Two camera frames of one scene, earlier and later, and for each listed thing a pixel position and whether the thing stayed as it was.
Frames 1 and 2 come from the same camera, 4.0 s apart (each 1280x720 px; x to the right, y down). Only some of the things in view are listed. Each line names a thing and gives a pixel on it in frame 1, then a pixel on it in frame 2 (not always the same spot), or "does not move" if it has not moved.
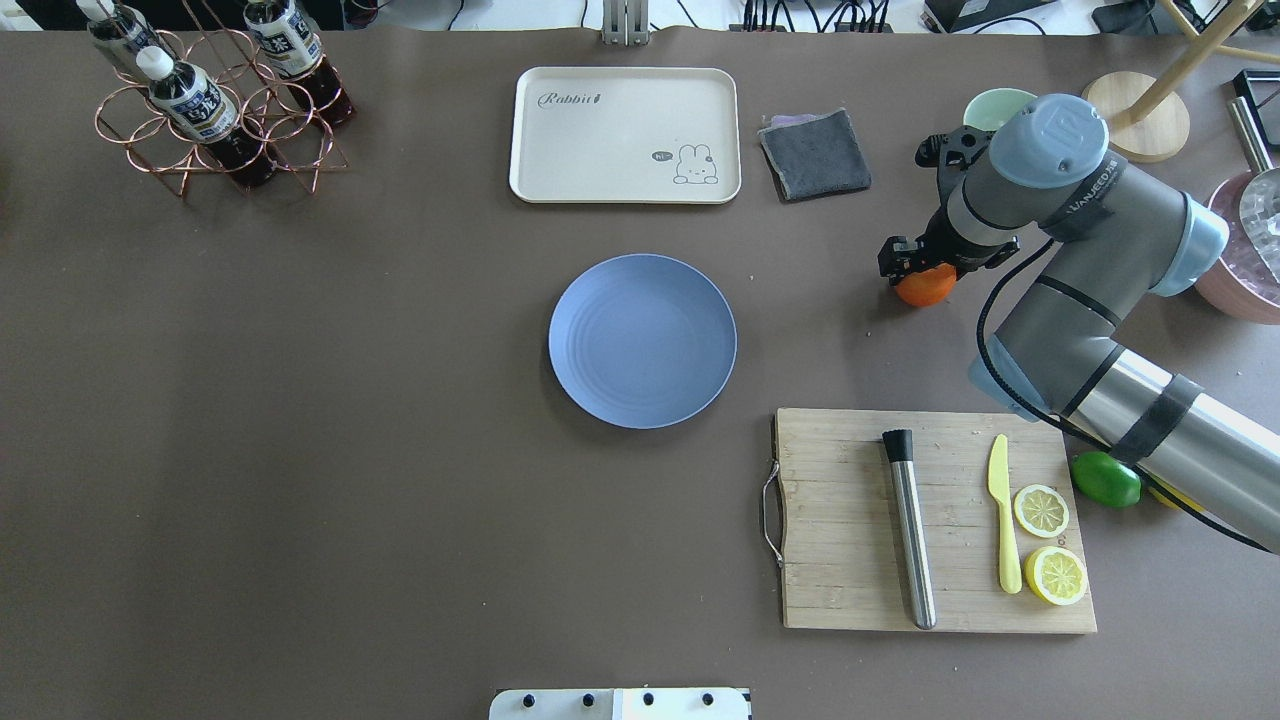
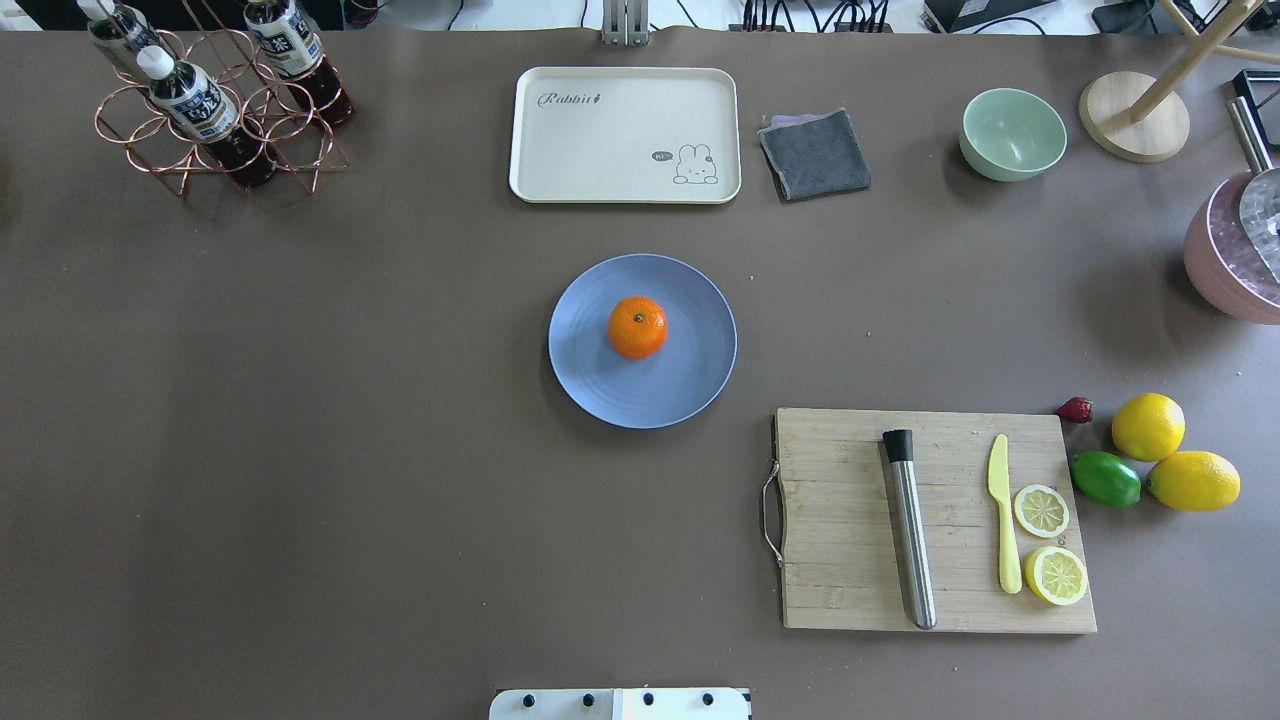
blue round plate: x=643 y=341 does not move
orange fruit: x=928 y=286 → x=637 y=327
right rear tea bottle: x=296 y=52 does not move
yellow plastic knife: x=998 y=485 does not move
